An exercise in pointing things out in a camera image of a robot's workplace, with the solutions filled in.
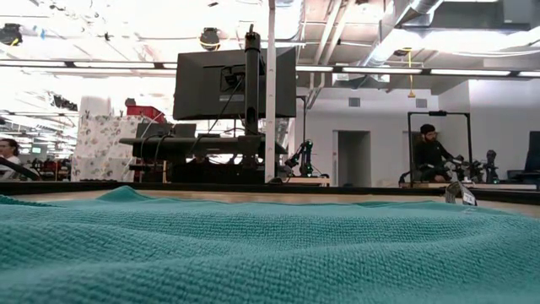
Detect teal microfibre towel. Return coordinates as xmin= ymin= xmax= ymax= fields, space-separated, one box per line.
xmin=0 ymin=184 xmax=540 ymax=304

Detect wooden background table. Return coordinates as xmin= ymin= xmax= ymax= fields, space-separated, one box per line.
xmin=286 ymin=175 xmax=333 ymax=187

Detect black computer tower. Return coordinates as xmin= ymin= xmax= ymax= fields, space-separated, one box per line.
xmin=170 ymin=159 xmax=267 ymax=184

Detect black monitor stand pole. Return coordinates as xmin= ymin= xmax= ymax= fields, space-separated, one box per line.
xmin=243 ymin=23 xmax=262 ymax=137

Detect grey desk with black legs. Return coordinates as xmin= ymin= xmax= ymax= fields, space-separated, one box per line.
xmin=118 ymin=133 xmax=289 ymax=170

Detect dark laptop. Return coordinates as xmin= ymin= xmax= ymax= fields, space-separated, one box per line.
xmin=172 ymin=122 xmax=198 ymax=138
xmin=134 ymin=121 xmax=175 ymax=138

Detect black computer monitor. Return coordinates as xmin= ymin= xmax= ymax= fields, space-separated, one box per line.
xmin=172 ymin=45 xmax=298 ymax=121

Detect round black ceiling lamp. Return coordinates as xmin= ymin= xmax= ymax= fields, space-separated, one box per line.
xmin=198 ymin=25 xmax=222 ymax=52
xmin=0 ymin=20 xmax=24 ymax=46

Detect red box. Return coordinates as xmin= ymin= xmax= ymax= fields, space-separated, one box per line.
xmin=125 ymin=97 xmax=167 ymax=124

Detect person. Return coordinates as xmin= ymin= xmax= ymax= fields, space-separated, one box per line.
xmin=412 ymin=122 xmax=456 ymax=184
xmin=0 ymin=137 xmax=23 ymax=171

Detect floral cloth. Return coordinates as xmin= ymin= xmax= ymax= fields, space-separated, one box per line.
xmin=70 ymin=113 xmax=147 ymax=182

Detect background robot arms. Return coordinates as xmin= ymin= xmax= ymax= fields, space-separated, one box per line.
xmin=446 ymin=148 xmax=501 ymax=184

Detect white vertical post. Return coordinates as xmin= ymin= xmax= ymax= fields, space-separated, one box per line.
xmin=264 ymin=0 xmax=278 ymax=182

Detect yellow hanging cord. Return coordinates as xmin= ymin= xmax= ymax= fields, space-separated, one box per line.
xmin=407 ymin=48 xmax=418 ymax=99

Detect black camera gantry frame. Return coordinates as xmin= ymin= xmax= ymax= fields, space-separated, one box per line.
xmin=406 ymin=108 xmax=473 ymax=183

